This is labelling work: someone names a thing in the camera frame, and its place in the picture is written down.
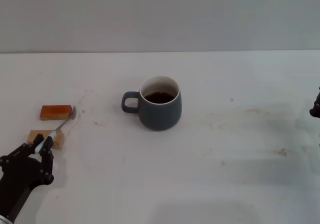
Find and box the dark grey ceramic cup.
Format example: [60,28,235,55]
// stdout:
[121,75,183,132]

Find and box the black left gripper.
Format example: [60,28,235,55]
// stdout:
[0,133,55,221]

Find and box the blue handled metal spoon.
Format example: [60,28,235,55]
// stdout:
[34,105,77,155]

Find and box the light tan wooden block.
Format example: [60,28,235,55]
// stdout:
[27,129,65,150]

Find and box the reddish brown wooden block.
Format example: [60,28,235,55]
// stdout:
[39,104,73,121]

